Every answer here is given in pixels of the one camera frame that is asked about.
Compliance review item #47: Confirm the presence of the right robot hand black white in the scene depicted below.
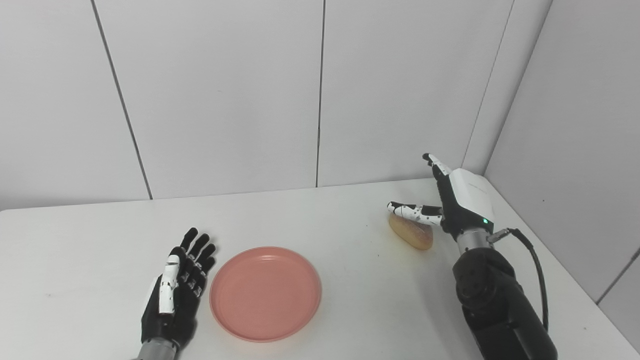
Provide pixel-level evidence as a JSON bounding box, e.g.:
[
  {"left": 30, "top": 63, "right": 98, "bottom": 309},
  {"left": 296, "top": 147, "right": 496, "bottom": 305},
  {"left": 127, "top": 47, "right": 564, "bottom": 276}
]
[{"left": 386, "top": 152, "right": 496, "bottom": 241}]

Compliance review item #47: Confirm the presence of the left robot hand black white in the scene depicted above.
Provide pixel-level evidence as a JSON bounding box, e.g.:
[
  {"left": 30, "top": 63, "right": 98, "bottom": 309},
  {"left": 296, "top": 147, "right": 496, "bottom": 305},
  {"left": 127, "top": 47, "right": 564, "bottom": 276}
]
[{"left": 140, "top": 228, "right": 217, "bottom": 347}]

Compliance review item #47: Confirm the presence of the oval bread roll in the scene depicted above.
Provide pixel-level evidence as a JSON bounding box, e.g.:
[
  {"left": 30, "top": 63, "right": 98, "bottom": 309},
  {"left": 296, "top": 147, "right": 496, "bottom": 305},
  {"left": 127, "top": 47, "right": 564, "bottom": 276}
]
[{"left": 388, "top": 214, "right": 434, "bottom": 251}]

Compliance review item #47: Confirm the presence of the pink round plate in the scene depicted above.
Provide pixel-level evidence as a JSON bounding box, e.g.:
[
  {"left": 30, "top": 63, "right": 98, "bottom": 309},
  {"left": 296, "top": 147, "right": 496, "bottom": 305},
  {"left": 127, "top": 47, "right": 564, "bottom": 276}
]
[{"left": 209, "top": 246, "right": 322, "bottom": 343}]

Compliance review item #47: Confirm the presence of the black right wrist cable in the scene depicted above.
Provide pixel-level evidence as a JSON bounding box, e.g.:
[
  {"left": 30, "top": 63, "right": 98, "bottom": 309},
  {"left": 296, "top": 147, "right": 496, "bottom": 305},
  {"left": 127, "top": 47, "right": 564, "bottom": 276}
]
[{"left": 487, "top": 227, "right": 550, "bottom": 333}]

